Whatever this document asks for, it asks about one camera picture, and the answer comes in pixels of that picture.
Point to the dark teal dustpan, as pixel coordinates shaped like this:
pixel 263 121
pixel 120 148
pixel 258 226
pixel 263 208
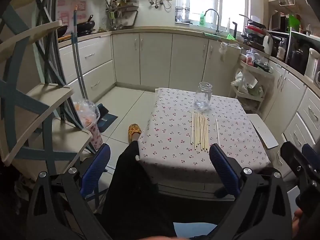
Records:
pixel 107 117

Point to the clear glass jar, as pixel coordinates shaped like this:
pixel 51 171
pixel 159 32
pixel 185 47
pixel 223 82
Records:
pixel 202 97

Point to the wall utensil rack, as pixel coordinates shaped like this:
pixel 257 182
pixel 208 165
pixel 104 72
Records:
pixel 122 12

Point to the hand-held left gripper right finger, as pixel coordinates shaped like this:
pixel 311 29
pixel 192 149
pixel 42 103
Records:
pixel 225 170

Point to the person's right hand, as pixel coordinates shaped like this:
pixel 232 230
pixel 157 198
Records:
pixel 298 220

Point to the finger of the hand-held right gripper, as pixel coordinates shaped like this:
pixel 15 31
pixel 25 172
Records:
pixel 290 155
pixel 311 155

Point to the black wok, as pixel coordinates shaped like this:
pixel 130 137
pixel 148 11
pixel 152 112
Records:
pixel 86 25

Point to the white plastic bag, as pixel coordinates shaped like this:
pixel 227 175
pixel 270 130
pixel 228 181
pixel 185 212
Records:
pixel 243 82

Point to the white kettle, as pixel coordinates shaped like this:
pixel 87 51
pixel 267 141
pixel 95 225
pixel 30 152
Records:
pixel 312 63

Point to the cherry print tablecloth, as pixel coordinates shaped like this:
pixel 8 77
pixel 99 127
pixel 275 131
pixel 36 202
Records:
pixel 175 135

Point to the chrome kitchen faucet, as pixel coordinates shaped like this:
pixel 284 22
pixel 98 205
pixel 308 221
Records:
pixel 217 17

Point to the microwave oven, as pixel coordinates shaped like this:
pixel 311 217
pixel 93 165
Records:
pixel 278 21

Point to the white rolling cart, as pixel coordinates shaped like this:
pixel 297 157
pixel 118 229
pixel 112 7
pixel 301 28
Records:
pixel 246 96

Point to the pink wall poster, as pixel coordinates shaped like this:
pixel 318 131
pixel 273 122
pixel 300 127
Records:
pixel 71 12

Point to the small hanging plastic bag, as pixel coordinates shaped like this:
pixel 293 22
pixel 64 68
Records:
pixel 223 50

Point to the bunch of wooden chopsticks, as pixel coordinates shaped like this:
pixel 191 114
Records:
pixel 203 135

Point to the white stool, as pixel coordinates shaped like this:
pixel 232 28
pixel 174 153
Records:
pixel 265 132

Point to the pale wooden chopstick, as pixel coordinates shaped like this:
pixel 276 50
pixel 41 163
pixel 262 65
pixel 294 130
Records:
pixel 217 132

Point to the printed waste bin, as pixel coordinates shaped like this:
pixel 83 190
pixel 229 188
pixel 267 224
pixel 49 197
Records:
pixel 96 137

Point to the orange slipper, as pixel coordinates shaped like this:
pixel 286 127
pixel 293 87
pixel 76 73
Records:
pixel 135 130

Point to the clear plastic bag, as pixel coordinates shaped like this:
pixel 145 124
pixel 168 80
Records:
pixel 85 112

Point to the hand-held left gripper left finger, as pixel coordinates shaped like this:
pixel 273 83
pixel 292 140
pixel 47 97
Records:
pixel 96 170

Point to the light blue cloth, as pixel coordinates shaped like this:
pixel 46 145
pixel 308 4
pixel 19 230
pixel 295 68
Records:
pixel 195 230

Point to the person's left leg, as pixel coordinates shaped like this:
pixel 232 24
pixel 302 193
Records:
pixel 135 192

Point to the green dish soap bottle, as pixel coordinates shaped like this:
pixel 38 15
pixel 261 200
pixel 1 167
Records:
pixel 202 18

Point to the beige folding shelf rack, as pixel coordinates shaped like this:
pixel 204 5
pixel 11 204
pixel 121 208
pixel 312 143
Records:
pixel 50 97

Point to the dish rack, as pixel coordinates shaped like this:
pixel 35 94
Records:
pixel 253 32

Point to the kitchen window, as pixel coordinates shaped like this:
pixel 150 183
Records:
pixel 215 0

